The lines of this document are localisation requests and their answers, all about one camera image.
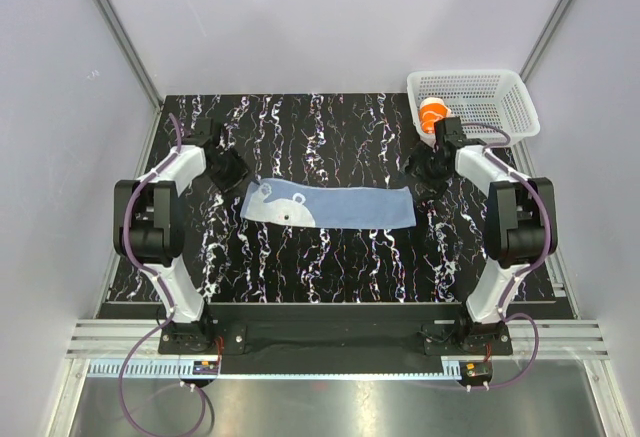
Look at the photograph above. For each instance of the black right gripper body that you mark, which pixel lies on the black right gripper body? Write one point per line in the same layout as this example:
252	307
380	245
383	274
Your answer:
433	178

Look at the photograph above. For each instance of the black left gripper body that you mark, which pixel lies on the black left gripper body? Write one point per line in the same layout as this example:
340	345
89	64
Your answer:
230	170

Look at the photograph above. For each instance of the light blue towel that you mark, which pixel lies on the light blue towel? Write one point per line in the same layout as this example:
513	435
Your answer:
285	203

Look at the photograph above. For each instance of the orange and white towel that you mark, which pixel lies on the orange and white towel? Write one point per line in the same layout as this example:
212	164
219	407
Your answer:
432	110

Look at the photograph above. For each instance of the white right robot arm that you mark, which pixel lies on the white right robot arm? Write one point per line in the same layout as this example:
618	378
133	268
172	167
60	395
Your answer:
520	228

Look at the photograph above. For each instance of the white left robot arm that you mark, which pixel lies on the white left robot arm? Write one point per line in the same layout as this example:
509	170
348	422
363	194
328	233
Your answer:
149	224

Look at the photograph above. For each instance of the white plastic basket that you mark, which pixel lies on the white plastic basket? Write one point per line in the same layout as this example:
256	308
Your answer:
481	99

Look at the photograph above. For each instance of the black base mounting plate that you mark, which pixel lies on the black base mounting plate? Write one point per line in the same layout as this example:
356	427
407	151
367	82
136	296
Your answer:
429	328

